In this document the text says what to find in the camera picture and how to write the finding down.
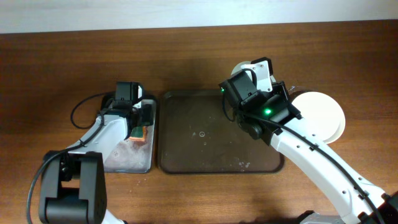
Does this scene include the green orange sponge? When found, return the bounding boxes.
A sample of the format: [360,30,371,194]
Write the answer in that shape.
[129,126,147,142]

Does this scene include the pale green plate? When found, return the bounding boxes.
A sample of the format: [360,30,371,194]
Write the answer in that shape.
[231,60,276,83]
[292,91,343,141]

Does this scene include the pink white plate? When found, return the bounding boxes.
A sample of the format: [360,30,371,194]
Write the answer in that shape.
[323,109,346,144]

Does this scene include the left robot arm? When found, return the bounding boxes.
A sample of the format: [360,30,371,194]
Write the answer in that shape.
[30,82,157,223]

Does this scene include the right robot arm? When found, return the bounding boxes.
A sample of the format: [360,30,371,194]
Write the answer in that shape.
[219,57,397,223]

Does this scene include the black soapy water tray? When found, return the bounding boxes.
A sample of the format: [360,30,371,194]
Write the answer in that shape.
[104,95,157,174]

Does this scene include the brown serving tray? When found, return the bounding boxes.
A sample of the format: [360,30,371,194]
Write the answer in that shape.
[157,90,285,174]

